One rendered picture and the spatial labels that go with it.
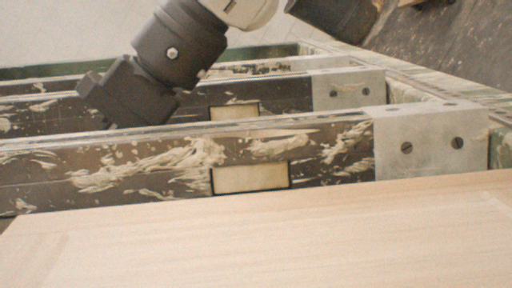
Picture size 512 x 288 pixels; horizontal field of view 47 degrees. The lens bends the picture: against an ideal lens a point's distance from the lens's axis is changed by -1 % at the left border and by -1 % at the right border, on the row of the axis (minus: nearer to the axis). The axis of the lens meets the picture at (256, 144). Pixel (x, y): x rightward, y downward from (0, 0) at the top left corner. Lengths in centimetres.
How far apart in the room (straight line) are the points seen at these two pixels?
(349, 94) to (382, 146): 38
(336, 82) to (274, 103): 11
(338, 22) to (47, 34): 264
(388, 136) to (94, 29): 523
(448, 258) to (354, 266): 7
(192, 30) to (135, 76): 8
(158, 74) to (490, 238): 38
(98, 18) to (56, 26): 38
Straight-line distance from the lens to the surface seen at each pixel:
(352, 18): 493
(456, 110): 66
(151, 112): 67
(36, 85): 129
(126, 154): 62
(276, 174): 63
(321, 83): 100
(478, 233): 49
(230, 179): 63
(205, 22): 65
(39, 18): 585
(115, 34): 576
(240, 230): 50
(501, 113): 73
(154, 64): 65
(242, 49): 198
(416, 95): 90
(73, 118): 101
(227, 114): 99
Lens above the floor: 123
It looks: 11 degrees down
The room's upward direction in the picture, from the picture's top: 60 degrees counter-clockwise
